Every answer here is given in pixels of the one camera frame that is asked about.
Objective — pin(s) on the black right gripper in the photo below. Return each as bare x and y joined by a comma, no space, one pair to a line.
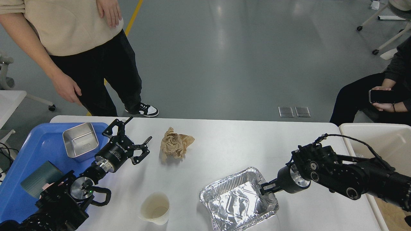
288,179

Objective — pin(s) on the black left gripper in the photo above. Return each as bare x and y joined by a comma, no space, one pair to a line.
114,152

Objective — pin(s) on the aluminium foil tray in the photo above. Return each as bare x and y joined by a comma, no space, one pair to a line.
235,202

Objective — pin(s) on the steel rectangular container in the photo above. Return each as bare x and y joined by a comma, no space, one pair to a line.
81,142

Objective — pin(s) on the pink ribbed mug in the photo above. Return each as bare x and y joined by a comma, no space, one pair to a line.
47,185

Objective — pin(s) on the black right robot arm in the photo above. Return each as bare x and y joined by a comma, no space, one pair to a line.
346,175

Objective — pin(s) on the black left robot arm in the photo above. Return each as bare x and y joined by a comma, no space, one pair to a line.
62,205

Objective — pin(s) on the crumpled brown paper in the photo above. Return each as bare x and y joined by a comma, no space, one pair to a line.
175,145

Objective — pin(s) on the cream paper cup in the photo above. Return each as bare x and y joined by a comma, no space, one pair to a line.
155,208

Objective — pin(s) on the green ribbed cup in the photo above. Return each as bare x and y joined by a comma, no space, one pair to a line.
47,173

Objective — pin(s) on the blue plastic tray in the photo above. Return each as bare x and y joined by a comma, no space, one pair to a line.
44,143

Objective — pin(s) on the metal floor plates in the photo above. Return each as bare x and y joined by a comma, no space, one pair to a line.
294,111

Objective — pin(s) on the standing person beige top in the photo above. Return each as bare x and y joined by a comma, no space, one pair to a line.
79,44

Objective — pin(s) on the white side table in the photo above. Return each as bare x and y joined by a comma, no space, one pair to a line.
9,101

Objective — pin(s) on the brown paper in bin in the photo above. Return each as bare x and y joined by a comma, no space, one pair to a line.
393,216

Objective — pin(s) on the white office chair left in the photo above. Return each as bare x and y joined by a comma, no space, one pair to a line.
8,84

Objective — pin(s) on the white plastic bin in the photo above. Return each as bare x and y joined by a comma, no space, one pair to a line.
392,142

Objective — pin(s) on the black smartphone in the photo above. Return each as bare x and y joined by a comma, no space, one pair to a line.
382,96

